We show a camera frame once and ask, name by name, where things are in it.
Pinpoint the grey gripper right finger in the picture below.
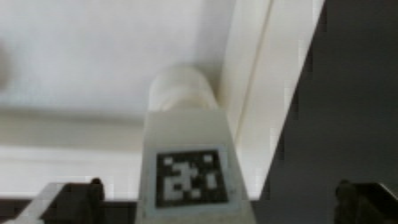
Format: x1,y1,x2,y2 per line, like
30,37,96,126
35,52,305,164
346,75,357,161
334,179,398,224

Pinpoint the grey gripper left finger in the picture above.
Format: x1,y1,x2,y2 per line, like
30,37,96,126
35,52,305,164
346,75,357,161
16,178,105,224

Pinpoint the white square tabletop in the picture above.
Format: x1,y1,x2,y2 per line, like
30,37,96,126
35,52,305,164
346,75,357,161
0,0,325,200

